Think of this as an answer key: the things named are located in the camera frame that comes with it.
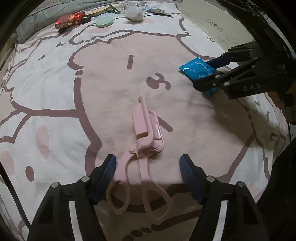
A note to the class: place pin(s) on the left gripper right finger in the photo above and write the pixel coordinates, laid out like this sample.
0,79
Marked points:
200,189

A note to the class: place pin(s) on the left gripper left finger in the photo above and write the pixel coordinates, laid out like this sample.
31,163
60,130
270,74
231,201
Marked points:
88,192

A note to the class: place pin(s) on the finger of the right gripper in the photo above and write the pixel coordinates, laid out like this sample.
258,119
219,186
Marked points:
208,83
221,61

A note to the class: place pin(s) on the blue snack packet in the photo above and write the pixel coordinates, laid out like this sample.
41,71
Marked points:
197,69

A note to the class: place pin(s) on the pink scissors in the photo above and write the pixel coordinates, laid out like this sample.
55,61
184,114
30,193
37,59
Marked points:
149,142

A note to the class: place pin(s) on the white shoe storage box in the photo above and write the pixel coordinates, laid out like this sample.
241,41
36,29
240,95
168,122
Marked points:
216,22

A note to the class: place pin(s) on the white blue sachet packet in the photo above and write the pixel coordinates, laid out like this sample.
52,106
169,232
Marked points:
156,11

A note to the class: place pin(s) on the cartoon print blanket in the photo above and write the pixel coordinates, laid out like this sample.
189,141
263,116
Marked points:
69,101

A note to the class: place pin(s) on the brown tape roll in bag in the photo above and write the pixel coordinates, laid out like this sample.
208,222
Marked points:
140,4

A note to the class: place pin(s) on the paper receipt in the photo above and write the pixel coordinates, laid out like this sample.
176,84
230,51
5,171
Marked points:
109,15

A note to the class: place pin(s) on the green clothes peg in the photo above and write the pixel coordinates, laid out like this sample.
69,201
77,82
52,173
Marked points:
114,10

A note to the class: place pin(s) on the green round compact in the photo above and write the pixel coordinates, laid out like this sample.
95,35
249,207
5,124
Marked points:
104,22

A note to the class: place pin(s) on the wooden fan paddle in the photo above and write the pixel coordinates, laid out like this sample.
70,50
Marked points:
97,11

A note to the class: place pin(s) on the red cigarette box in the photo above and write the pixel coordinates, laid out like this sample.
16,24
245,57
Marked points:
69,20

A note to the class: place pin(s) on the grey beige quilt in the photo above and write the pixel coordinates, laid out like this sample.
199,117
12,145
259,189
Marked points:
47,13

